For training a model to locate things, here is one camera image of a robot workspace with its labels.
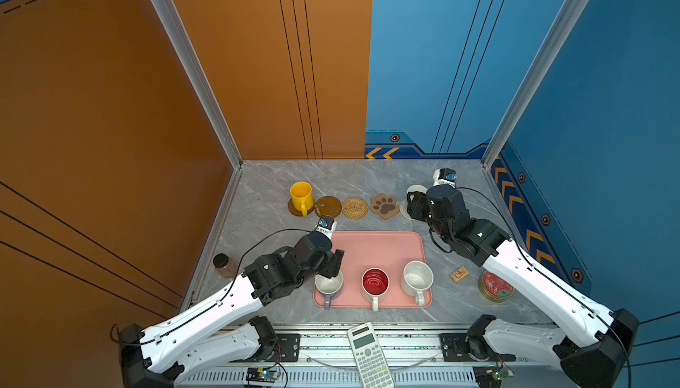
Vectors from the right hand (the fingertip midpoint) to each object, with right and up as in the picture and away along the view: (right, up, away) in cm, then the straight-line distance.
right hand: (411, 197), depth 75 cm
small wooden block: (+18, -26, +11) cm, 33 cm away
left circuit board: (-41, -48, -4) cm, 63 cm away
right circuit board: (+20, -48, -4) cm, 52 cm away
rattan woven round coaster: (-15, -6, +30) cm, 34 cm away
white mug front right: (+4, -27, +10) cm, 29 cm away
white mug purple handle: (-24, -29, +8) cm, 39 cm away
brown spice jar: (-56, -21, +6) cm, 60 cm away
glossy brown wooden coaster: (-26, -5, +31) cm, 41 cm away
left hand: (-22, -14, -1) cm, 26 cm away
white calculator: (-12, -45, -5) cm, 47 cm away
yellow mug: (-35, -1, +22) cm, 42 cm away
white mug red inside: (-10, -28, +8) cm, 31 cm away
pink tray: (-3, -20, +17) cm, 26 cm away
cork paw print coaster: (-4, -5, +31) cm, 31 cm away
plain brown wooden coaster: (-38, -7, +25) cm, 46 cm away
